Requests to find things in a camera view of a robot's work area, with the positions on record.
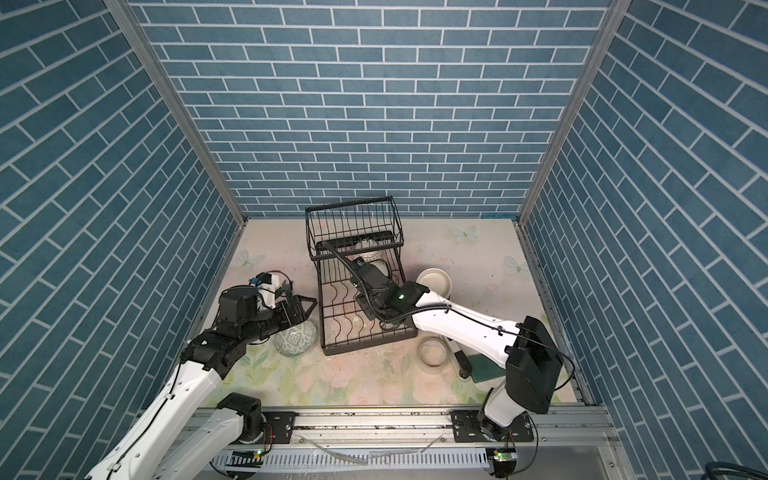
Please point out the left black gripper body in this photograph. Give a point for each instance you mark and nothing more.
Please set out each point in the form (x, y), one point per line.
(280, 319)

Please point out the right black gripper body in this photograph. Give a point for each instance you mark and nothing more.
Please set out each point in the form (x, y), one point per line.
(366, 304)

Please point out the cream ceramic bowl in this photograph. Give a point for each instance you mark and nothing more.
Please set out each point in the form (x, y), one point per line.
(382, 266)

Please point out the green rimmed striped bowl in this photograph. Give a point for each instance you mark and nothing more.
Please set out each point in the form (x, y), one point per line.
(296, 340)

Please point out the plain white ceramic bowl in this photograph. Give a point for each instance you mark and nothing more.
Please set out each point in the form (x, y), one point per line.
(437, 280)

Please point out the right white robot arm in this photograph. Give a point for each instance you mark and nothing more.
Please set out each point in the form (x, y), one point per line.
(524, 350)

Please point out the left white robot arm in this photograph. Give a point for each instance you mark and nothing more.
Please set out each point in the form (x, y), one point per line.
(246, 315)

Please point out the green sponge pad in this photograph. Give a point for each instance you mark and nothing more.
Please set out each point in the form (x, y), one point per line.
(484, 369)

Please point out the left controller board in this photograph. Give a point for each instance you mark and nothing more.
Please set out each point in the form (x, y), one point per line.
(245, 459)

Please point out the controller board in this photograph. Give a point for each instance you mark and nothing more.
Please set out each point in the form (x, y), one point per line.
(502, 462)
(245, 459)

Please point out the right controller board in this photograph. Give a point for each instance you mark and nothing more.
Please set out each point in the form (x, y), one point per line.
(502, 462)

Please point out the black wire dish rack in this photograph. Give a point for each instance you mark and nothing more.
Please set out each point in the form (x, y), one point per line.
(344, 328)

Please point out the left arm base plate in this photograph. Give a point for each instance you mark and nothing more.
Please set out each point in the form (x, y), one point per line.
(278, 426)

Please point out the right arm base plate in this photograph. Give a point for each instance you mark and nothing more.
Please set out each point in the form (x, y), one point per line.
(471, 426)

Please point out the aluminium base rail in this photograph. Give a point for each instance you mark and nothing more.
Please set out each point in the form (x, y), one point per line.
(358, 430)

